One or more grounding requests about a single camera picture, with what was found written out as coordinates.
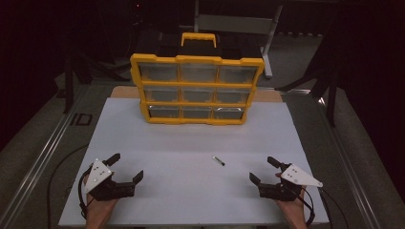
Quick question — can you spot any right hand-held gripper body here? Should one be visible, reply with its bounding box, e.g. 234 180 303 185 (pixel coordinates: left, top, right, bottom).
258 162 324 202

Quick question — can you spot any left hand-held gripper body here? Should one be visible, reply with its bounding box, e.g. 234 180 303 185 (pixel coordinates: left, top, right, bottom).
83 158 137 202

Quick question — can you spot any yellow plastic organizer cabinet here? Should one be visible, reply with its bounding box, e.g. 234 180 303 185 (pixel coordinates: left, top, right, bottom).
129 31 266 126

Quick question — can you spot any person's right hand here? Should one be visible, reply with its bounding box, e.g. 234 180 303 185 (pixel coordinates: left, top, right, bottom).
274 172 309 229

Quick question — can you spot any person's left hand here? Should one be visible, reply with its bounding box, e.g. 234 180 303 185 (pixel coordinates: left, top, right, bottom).
83 175 120 229

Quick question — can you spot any white table sheet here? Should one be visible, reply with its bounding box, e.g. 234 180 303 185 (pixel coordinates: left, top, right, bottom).
58 96 330 227

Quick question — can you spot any dark tripod stand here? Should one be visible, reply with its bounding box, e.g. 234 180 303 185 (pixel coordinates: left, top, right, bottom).
275 28 343 128
62 47 128 115

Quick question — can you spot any set of closed clear drawers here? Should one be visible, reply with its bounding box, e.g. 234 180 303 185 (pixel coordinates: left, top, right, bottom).
138 62 258 120

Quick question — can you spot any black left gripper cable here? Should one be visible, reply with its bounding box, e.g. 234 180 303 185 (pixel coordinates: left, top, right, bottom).
77 167 96 221

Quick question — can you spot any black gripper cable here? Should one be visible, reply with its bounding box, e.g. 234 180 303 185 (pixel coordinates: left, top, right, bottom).
77 167 96 221
297 186 350 229

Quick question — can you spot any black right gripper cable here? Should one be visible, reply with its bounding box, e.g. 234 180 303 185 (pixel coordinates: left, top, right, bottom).
297 186 350 229

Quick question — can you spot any thin black floor cable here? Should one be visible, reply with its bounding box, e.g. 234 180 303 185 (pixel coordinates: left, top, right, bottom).
46 142 90 229

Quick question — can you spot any aluminium floor rail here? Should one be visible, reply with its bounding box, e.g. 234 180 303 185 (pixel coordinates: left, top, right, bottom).
0 83 92 229
280 88 383 229

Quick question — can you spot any grey metal stand frame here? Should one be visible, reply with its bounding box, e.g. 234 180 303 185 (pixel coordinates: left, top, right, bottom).
193 0 284 79

